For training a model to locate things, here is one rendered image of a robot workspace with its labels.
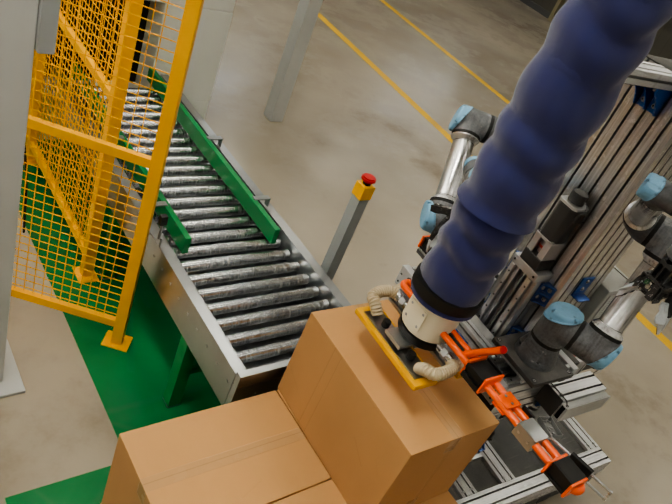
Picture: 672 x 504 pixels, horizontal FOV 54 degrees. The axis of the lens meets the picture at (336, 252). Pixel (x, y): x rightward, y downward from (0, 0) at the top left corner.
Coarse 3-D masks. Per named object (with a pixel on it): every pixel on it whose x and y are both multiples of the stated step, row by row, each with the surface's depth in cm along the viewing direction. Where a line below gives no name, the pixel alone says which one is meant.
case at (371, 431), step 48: (336, 336) 220; (288, 384) 241; (336, 384) 217; (384, 384) 210; (336, 432) 220; (384, 432) 200; (432, 432) 201; (480, 432) 211; (336, 480) 222; (384, 480) 202; (432, 480) 218
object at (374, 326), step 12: (360, 312) 214; (384, 312) 218; (372, 324) 211; (384, 324) 210; (384, 336) 208; (384, 348) 205; (396, 348) 205; (408, 348) 207; (396, 360) 202; (408, 360) 203; (420, 360) 206; (408, 372) 199; (408, 384) 198; (420, 384) 197; (432, 384) 201
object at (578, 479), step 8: (560, 456) 174; (568, 456) 175; (552, 464) 172; (560, 464) 172; (568, 464) 173; (544, 472) 174; (552, 472) 173; (560, 472) 170; (568, 472) 170; (576, 472) 171; (552, 480) 172; (560, 480) 171; (568, 480) 168; (576, 480) 169; (584, 480) 170; (560, 488) 171; (568, 488) 168
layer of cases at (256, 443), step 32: (192, 416) 224; (224, 416) 229; (256, 416) 234; (288, 416) 239; (128, 448) 206; (160, 448) 210; (192, 448) 214; (224, 448) 219; (256, 448) 223; (288, 448) 228; (128, 480) 207; (160, 480) 202; (192, 480) 206; (224, 480) 209; (256, 480) 213; (288, 480) 218; (320, 480) 222
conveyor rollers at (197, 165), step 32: (128, 96) 381; (128, 128) 354; (192, 160) 353; (192, 192) 331; (224, 192) 343; (192, 224) 308; (224, 224) 319; (192, 256) 294; (224, 256) 297; (256, 256) 306; (288, 256) 317; (224, 288) 280; (256, 288) 290; (224, 320) 265; (256, 320) 274; (256, 352) 258; (288, 352) 268
